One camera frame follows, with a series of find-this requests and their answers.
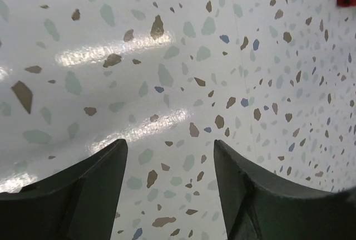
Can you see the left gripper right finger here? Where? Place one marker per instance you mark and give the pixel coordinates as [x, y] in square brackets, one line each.
[257, 204]

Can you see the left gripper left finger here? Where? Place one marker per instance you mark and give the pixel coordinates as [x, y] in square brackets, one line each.
[79, 202]

